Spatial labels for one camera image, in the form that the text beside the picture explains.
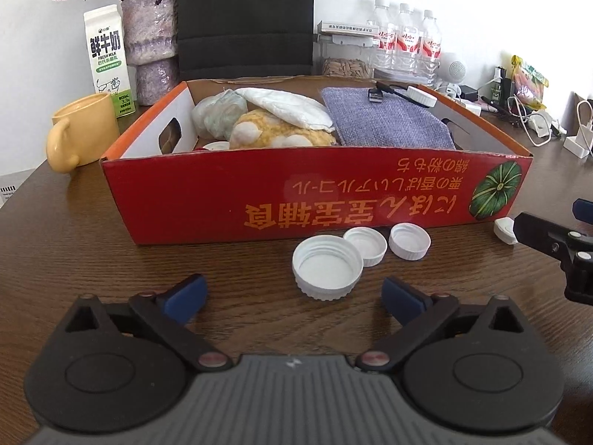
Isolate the clear container of seeds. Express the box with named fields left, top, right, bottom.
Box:
left=314, top=32, right=377, bottom=79

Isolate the large white bottle cap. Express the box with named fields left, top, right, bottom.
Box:
left=293, top=235, right=365, bottom=301

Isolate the red printed cardboard box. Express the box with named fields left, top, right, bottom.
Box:
left=99, top=75, right=533, bottom=246

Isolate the yellow and pink snack bag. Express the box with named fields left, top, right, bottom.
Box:
left=510, top=55, right=551, bottom=107

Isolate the small white square case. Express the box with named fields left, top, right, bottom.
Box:
left=493, top=217, right=519, bottom=244

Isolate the white wall charger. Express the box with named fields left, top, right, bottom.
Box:
left=563, top=99, right=593, bottom=158

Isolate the white round puck device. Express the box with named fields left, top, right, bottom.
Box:
left=407, top=86, right=438, bottom=107

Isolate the white round robot speaker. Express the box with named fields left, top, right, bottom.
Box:
left=440, top=60, right=468, bottom=98

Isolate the white charging cable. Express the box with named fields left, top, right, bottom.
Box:
left=507, top=97, right=553, bottom=148

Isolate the crumpled clear plastic bag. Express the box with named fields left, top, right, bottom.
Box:
left=192, top=90, right=249, bottom=139

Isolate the black USB plug cable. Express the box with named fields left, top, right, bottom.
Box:
left=368, top=81, right=411, bottom=103

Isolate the yellow and white plush toy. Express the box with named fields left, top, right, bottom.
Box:
left=229, top=108, right=337, bottom=149

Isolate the white bag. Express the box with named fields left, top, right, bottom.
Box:
left=236, top=87, right=337, bottom=133

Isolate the purple textured vase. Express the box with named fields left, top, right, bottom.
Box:
left=121, top=0, right=180, bottom=106

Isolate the white milk carton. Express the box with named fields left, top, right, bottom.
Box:
left=83, top=4, right=135, bottom=118

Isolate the dark bottle green label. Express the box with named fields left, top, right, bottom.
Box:
left=491, top=67, right=513, bottom=103

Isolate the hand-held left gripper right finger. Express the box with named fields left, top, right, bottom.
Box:
left=357, top=276, right=524, bottom=374

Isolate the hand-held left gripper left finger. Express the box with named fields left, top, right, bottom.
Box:
left=65, top=273, right=232, bottom=374

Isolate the black paper bag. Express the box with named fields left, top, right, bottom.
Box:
left=177, top=0, right=317, bottom=80

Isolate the flat white cardboard packet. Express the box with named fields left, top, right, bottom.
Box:
left=318, top=21, right=371, bottom=35

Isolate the purple woven cloth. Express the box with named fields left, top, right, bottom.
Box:
left=321, top=86, right=455, bottom=150

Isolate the yellow ceramic mug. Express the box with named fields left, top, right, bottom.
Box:
left=45, top=93, right=120, bottom=174

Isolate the small white bottle cap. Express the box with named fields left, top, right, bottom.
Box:
left=389, top=223, right=431, bottom=260
left=344, top=227, right=388, bottom=268

